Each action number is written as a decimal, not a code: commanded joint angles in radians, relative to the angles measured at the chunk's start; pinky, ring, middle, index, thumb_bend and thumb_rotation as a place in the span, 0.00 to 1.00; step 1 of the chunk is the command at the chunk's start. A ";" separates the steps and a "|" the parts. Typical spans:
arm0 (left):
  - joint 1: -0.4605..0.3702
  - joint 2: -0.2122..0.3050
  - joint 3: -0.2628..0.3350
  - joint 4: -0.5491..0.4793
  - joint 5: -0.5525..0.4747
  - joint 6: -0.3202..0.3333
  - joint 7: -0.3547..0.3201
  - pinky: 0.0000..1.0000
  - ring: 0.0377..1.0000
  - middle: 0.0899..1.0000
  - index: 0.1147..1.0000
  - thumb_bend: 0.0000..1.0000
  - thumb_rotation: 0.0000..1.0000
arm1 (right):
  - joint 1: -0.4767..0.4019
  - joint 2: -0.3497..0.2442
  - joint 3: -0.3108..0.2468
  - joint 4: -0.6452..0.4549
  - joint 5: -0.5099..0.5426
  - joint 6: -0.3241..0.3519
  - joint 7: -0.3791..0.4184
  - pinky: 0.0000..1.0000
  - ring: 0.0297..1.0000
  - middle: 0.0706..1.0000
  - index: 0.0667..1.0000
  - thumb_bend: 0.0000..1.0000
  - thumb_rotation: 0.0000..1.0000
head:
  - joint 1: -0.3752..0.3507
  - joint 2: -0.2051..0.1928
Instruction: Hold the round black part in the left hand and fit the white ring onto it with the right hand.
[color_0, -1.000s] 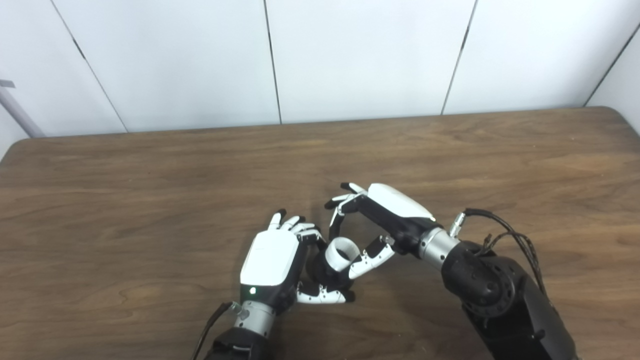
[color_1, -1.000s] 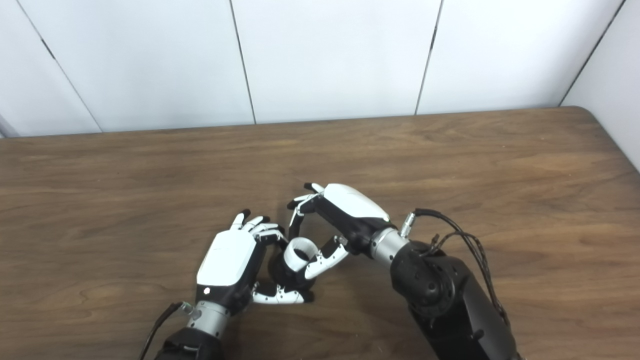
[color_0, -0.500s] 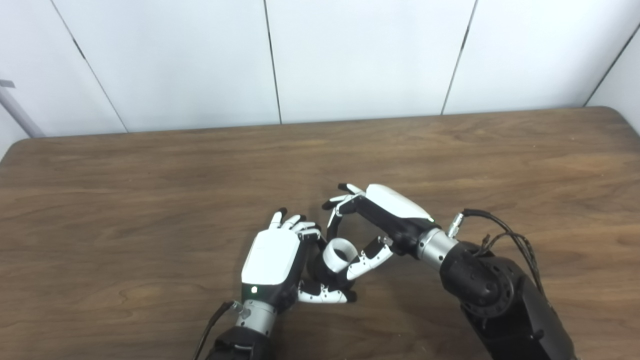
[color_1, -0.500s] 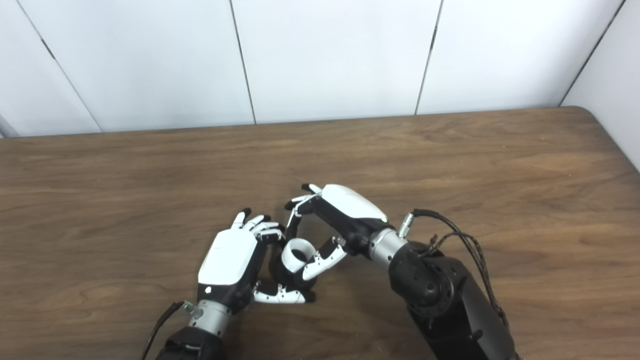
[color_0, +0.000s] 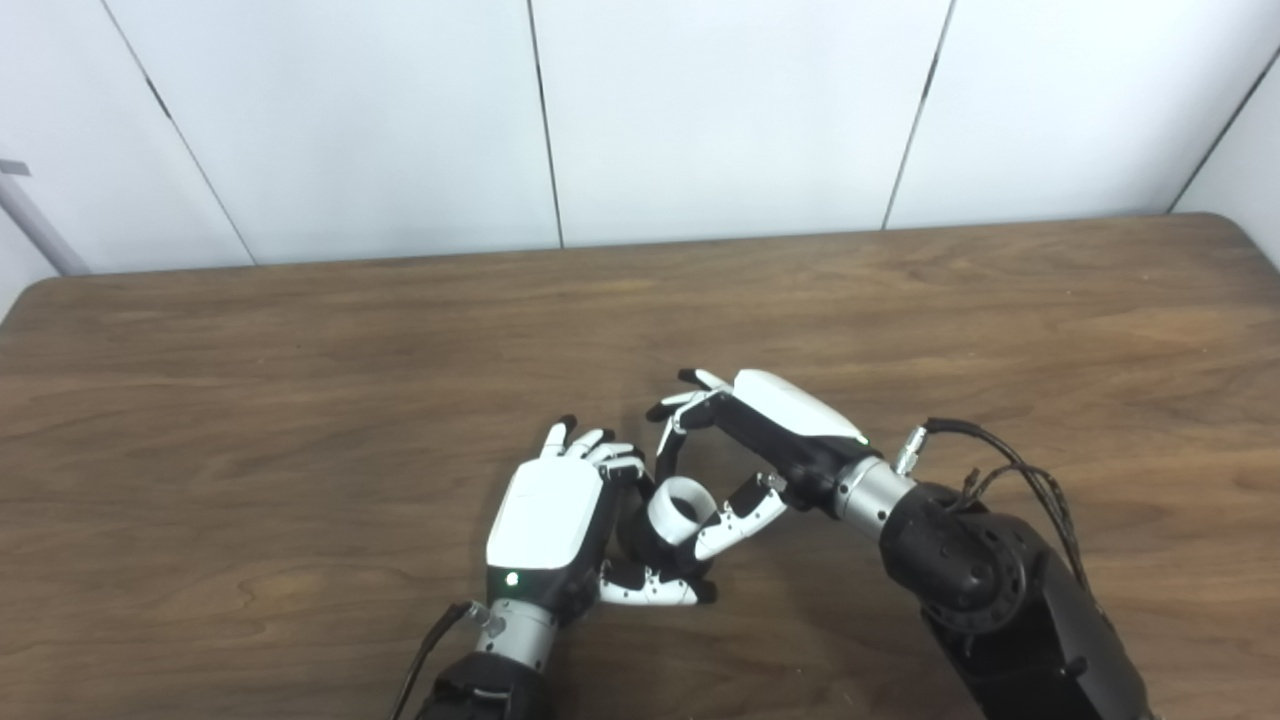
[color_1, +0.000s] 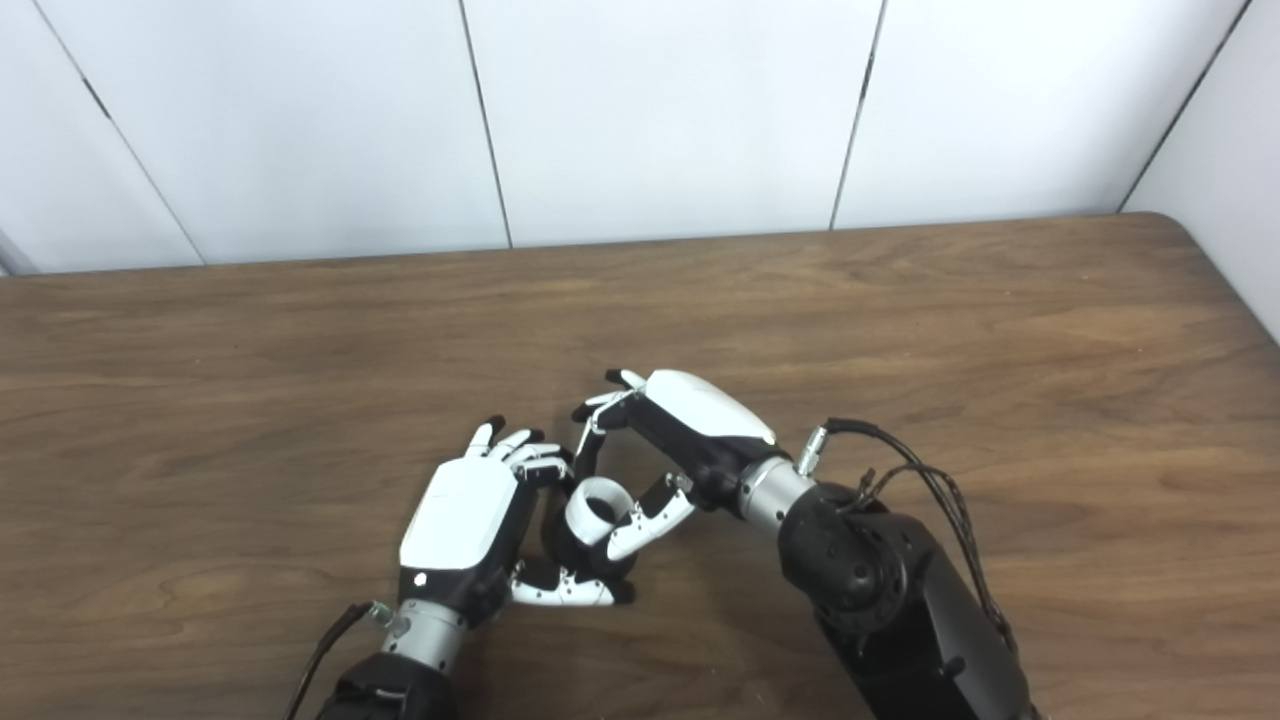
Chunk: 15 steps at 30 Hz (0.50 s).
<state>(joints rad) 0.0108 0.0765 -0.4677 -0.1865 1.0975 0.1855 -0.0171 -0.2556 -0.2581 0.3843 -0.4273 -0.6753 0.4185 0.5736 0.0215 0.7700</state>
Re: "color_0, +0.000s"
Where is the round black part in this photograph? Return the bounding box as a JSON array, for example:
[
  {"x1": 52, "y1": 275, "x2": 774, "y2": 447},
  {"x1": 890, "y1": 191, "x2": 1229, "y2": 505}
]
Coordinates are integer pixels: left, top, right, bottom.
[{"x1": 615, "y1": 475, "x2": 716, "y2": 586}]

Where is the grey corner post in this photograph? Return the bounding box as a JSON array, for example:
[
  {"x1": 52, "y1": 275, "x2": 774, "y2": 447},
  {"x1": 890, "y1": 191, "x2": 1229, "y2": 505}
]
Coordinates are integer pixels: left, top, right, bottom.
[{"x1": 0, "y1": 160, "x2": 93, "y2": 277}]

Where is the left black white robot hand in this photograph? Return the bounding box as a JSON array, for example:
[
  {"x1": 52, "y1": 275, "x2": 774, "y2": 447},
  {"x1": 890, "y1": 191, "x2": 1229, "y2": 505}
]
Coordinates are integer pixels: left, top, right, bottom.
[{"x1": 485, "y1": 415, "x2": 719, "y2": 626}]

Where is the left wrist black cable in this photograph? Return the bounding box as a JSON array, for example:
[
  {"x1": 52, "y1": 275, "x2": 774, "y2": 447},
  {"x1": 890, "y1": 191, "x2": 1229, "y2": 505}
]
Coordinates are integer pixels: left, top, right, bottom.
[{"x1": 388, "y1": 600, "x2": 491, "y2": 720}]

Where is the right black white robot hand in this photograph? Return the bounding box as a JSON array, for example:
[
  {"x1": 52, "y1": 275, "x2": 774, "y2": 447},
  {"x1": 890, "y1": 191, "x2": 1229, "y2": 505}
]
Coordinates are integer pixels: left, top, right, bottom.
[{"x1": 645, "y1": 368, "x2": 886, "y2": 563}]

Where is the white ring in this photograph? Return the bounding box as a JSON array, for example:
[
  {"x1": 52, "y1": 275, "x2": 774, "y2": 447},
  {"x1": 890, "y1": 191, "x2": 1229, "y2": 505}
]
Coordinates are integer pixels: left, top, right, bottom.
[{"x1": 646, "y1": 477, "x2": 719, "y2": 546}]

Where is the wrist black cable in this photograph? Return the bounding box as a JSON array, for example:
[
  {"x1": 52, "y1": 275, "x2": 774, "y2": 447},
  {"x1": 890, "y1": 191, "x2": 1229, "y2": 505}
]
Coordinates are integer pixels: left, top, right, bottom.
[
  {"x1": 388, "y1": 600, "x2": 491, "y2": 720},
  {"x1": 893, "y1": 417, "x2": 1096, "y2": 591}
]

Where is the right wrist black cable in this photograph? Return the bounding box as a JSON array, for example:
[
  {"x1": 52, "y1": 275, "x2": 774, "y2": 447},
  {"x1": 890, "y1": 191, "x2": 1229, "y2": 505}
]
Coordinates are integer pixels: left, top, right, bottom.
[{"x1": 893, "y1": 417, "x2": 1096, "y2": 591}]

